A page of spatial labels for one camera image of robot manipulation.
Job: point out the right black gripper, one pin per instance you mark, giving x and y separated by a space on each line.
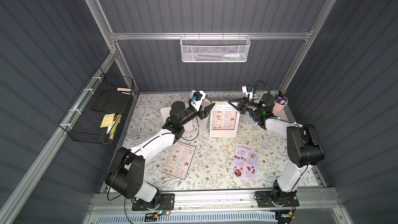
244 106

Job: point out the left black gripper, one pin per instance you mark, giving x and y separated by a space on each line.
201 112

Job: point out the dim sum menu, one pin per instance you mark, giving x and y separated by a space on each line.
179 160
224 117

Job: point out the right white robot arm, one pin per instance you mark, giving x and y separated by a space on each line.
303 142

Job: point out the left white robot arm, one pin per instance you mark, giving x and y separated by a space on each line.
126 172

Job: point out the pink pen cup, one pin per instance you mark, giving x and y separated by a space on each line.
278 109

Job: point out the white tube in basket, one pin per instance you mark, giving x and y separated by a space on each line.
235 57

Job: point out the pink special menu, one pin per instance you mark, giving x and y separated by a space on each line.
245 163

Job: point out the pink eraser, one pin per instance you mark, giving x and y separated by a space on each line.
124 89

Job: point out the black notebook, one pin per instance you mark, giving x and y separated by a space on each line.
110 102

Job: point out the yellow patterned roll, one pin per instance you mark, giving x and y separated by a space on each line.
111 130

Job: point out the yellow sticky notepad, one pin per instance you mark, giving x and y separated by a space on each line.
108 120

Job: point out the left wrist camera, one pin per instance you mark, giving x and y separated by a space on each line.
196 99

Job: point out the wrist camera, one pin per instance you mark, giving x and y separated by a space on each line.
196 99
247 90

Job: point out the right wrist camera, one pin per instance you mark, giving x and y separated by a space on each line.
247 90

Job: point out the white wire mesh basket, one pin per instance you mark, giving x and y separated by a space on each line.
211 48

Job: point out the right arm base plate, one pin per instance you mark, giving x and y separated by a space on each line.
276 198

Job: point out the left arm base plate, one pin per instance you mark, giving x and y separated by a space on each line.
164 203

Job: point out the black wire wall basket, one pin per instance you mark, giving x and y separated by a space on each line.
81 123

